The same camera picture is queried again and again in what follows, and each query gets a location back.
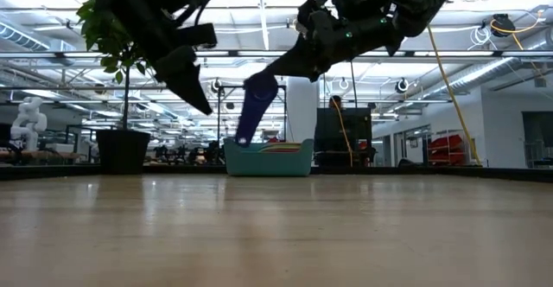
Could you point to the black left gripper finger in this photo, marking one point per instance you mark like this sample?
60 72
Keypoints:
192 90

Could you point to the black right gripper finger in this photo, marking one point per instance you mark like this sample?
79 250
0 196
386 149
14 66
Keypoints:
289 66

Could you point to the purple measuring cup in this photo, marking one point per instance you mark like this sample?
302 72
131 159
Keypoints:
255 114

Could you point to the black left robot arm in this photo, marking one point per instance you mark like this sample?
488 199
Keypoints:
129 1

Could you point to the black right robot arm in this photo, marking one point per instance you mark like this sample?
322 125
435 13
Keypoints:
410 1

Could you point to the teal plastic basket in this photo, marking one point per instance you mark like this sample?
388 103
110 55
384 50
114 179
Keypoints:
268 163

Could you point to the person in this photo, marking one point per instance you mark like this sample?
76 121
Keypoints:
334 102

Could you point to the white building pillar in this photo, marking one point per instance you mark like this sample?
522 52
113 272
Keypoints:
302 114

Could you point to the black monitor screen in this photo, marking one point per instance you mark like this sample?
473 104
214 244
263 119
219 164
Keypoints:
354 123

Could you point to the green leafy potted tree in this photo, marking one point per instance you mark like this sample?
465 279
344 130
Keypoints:
97 32

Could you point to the red storage bin shelf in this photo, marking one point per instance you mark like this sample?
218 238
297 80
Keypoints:
447 142

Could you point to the white robot figure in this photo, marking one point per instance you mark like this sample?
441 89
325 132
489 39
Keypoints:
28 123

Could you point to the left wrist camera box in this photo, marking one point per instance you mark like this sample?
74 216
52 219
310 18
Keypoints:
196 35

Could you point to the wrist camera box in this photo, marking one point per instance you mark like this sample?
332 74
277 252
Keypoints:
315 17
196 35

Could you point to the black metal frame rig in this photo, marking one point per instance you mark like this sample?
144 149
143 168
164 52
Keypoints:
218 118

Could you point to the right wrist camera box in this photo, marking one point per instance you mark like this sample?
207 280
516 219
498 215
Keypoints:
315 17

